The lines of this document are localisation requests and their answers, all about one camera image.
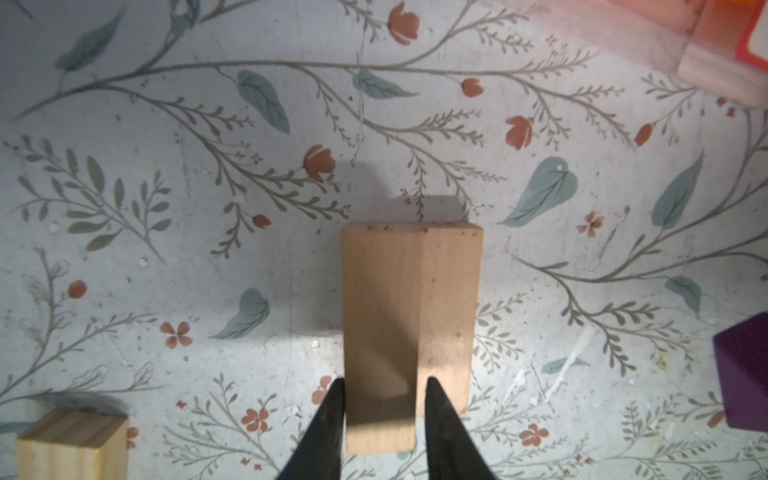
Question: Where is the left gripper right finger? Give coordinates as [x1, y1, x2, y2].
[424, 377, 495, 480]

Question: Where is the purple block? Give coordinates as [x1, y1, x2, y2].
[713, 312, 767, 433]

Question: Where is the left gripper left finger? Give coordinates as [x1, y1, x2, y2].
[277, 377, 346, 480]

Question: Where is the wood block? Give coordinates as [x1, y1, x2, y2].
[16, 409, 128, 479]
[341, 223, 423, 456]
[416, 222, 483, 418]

